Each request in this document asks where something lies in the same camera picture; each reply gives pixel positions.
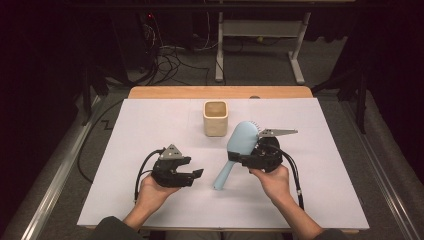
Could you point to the white paper sheet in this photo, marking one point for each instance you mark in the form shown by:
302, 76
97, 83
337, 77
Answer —
150, 133

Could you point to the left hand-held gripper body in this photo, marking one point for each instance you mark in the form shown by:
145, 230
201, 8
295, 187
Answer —
168, 173

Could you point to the person's left hand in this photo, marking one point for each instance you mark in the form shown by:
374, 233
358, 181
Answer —
153, 196

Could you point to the white metal desk frame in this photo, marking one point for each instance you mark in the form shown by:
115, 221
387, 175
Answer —
260, 28

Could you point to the black metal stand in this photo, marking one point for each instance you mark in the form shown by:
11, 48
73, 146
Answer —
361, 100
87, 90

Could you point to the beige square cup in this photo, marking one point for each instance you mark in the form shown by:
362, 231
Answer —
216, 125

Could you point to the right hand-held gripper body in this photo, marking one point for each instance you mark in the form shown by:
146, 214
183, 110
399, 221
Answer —
266, 155

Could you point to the dark computer tower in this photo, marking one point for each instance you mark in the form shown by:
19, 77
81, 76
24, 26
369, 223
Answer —
133, 40

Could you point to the aluminium floor rail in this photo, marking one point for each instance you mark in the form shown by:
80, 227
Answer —
56, 180
383, 180

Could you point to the person's right hand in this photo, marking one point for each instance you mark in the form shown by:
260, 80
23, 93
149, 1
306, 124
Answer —
275, 185

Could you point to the small yellow object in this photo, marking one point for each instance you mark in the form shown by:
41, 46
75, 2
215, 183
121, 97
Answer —
260, 39

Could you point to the light blue hairbrush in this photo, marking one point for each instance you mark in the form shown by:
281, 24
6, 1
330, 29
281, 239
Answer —
241, 138

